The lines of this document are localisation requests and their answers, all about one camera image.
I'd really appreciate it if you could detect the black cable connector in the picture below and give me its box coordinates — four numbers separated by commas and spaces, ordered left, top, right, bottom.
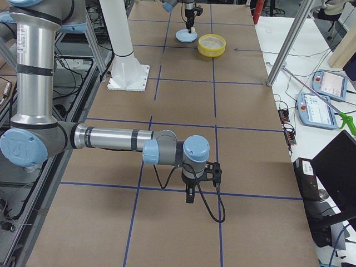
284, 128, 296, 146
278, 109, 290, 123

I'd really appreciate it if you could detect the yellow rimmed bamboo steamer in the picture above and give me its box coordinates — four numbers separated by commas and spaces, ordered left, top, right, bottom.
197, 34, 226, 58

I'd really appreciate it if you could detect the black cable wrist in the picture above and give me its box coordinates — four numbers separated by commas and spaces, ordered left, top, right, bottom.
152, 162, 226, 223

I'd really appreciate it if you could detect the white mesh steamer liner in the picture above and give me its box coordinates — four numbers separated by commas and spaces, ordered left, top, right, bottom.
200, 36, 224, 50

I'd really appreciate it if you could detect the red fire extinguisher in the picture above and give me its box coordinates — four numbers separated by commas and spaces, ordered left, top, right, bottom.
253, 0, 265, 25

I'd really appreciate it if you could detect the light blue plate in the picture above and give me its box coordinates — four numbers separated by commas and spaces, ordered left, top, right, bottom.
175, 29, 198, 43

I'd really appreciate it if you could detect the teach pendant far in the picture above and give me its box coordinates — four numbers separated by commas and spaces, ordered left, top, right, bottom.
313, 70, 348, 102

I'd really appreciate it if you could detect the black monitor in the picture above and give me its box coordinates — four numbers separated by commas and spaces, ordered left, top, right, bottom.
293, 130, 355, 250

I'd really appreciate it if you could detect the aluminium frame post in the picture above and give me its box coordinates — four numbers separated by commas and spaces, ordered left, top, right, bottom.
266, 0, 314, 87

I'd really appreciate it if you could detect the black camera mount wrist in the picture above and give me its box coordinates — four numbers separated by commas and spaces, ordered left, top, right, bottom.
193, 6, 203, 17
199, 162, 222, 188

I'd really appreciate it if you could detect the green handled grabber tool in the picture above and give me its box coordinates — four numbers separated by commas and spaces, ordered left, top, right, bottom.
281, 66, 356, 136

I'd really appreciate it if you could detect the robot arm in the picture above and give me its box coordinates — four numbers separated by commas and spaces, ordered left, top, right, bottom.
162, 0, 196, 33
1, 1, 212, 203

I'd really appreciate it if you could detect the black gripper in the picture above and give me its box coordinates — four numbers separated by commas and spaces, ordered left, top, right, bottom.
185, 8, 195, 33
181, 174, 199, 204

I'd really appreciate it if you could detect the wooden board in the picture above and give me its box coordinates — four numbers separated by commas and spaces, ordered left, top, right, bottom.
328, 27, 355, 68

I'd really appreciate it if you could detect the teach pendant near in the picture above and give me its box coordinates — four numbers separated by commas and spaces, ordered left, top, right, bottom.
297, 92, 338, 130

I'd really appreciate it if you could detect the black cable connector right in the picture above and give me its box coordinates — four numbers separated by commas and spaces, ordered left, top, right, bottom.
284, 128, 296, 146

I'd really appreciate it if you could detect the teach pendant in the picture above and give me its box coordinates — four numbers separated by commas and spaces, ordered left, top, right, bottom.
313, 70, 348, 102
297, 92, 338, 130

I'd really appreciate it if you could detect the black cable connector left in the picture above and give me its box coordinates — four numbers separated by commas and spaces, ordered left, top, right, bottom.
278, 109, 290, 123

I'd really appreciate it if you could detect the white camera stand base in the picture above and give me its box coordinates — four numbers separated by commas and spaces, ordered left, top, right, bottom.
100, 0, 150, 92

